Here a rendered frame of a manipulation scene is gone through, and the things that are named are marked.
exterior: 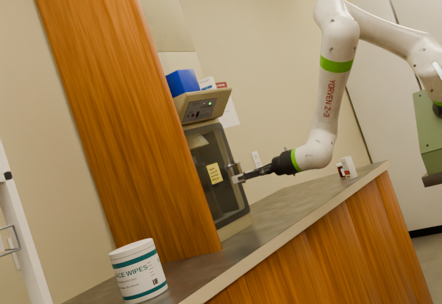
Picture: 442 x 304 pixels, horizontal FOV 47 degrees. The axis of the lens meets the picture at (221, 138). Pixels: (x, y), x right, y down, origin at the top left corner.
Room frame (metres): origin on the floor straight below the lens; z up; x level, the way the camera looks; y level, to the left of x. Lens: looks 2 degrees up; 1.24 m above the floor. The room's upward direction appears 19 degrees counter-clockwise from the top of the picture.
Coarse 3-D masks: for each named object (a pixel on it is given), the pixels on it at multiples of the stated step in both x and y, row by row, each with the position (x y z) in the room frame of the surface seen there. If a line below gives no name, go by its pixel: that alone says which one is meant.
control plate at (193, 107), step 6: (192, 102) 1.88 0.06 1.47; (198, 102) 1.92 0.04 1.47; (204, 102) 1.95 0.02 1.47; (210, 102) 1.99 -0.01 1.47; (192, 108) 1.90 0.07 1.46; (198, 108) 1.94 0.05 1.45; (204, 108) 1.98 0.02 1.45; (210, 108) 2.02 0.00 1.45; (186, 114) 1.89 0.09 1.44; (204, 114) 2.00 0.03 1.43; (210, 114) 2.05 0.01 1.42; (186, 120) 1.91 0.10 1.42
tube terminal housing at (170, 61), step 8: (160, 56) 1.95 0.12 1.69; (168, 56) 1.99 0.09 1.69; (176, 56) 2.03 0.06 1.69; (184, 56) 2.08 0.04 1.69; (192, 56) 2.12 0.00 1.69; (168, 64) 1.98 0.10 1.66; (176, 64) 2.02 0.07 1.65; (184, 64) 2.06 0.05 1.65; (192, 64) 2.11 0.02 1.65; (168, 72) 1.97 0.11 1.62; (200, 72) 2.14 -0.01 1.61; (200, 88) 2.11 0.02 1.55; (208, 120) 2.09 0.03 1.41; (216, 120) 2.14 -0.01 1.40; (184, 128) 1.95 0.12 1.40; (248, 216) 2.13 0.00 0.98; (232, 224) 2.03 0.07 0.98; (240, 224) 2.07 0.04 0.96; (248, 224) 2.12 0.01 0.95; (224, 232) 1.98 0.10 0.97; (232, 232) 2.02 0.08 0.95
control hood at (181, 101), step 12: (180, 96) 1.84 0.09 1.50; (192, 96) 1.86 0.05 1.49; (204, 96) 1.93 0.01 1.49; (216, 96) 2.01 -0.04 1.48; (228, 96) 2.09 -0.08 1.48; (180, 108) 1.85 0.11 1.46; (216, 108) 2.06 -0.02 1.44; (180, 120) 1.88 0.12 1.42; (192, 120) 1.95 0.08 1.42; (204, 120) 2.06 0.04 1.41
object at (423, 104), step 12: (420, 96) 2.06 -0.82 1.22; (420, 108) 2.02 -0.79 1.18; (420, 120) 1.98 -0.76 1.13; (432, 120) 1.95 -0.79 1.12; (420, 132) 1.95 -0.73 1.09; (432, 132) 1.91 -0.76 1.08; (420, 144) 1.91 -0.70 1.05; (432, 144) 1.88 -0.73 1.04; (432, 156) 1.87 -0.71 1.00; (432, 168) 1.88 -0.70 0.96
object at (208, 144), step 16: (192, 128) 1.97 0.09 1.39; (208, 128) 2.05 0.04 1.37; (192, 144) 1.95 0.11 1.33; (208, 144) 2.03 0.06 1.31; (224, 144) 2.12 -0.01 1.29; (208, 160) 2.00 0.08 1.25; (224, 160) 2.09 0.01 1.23; (208, 176) 1.97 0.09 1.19; (224, 176) 2.06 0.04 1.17; (208, 192) 1.94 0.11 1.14; (224, 192) 2.03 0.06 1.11; (240, 192) 2.11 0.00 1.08; (224, 208) 2.00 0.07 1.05; (240, 208) 2.08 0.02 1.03; (224, 224) 1.97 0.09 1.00
